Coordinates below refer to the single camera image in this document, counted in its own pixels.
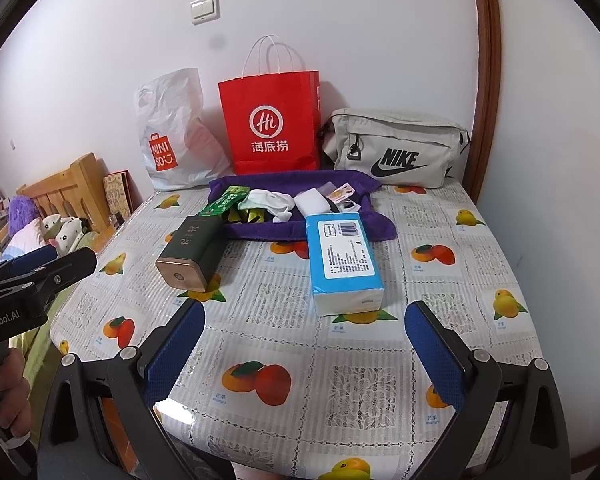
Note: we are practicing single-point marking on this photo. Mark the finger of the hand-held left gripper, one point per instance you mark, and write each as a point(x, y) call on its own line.
point(30, 257)
point(65, 267)

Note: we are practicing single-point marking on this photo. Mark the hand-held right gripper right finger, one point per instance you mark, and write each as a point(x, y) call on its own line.
point(435, 355)

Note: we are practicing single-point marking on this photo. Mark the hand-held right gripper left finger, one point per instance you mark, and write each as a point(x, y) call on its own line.
point(175, 350)

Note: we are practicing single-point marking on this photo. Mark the yellow black mesh pouch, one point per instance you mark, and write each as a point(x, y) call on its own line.
point(245, 216)

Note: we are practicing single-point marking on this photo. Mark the green wet wipe packet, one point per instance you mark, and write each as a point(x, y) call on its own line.
point(225, 200)

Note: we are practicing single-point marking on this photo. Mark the white face mask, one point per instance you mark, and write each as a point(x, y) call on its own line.
point(260, 197)

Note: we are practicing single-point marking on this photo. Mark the small fruit sticker card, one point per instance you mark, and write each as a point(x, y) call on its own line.
point(342, 192)

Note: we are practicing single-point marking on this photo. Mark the white foam sponge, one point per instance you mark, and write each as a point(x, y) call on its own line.
point(311, 202)

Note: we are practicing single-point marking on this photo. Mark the person's left hand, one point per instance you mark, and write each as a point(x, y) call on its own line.
point(10, 392)

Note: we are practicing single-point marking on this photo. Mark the white spotted plush toy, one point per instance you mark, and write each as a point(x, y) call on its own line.
point(62, 232)

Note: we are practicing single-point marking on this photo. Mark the purple plush toy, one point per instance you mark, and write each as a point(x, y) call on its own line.
point(22, 215)

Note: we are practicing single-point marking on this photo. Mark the green bed sheet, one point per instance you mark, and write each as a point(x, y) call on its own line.
point(37, 355)

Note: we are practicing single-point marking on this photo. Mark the fruit print tablecloth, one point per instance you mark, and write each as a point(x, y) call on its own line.
point(430, 280)

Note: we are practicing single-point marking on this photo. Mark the wooden headboard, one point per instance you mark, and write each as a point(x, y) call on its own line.
point(70, 185)

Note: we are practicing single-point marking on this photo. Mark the brown patterned book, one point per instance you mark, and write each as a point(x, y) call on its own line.
point(117, 195)

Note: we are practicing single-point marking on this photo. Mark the dark green box gold end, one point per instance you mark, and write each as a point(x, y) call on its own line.
point(190, 250)

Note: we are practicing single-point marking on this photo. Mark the blue tissue pack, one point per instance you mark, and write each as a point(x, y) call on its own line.
point(345, 255)

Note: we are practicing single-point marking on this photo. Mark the purple towel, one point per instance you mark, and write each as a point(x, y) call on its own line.
point(375, 225)

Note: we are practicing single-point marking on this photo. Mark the white plastic shopping bag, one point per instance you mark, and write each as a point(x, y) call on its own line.
point(170, 125)

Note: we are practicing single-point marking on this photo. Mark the grey waist bag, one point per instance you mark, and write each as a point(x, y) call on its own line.
point(395, 155)

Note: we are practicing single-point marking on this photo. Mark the red paper bag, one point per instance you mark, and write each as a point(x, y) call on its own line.
point(270, 125)

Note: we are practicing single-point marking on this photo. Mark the brown wooden door frame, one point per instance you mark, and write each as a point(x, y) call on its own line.
point(487, 85)

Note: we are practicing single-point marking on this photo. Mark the white light switch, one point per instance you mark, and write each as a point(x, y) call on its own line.
point(205, 9)

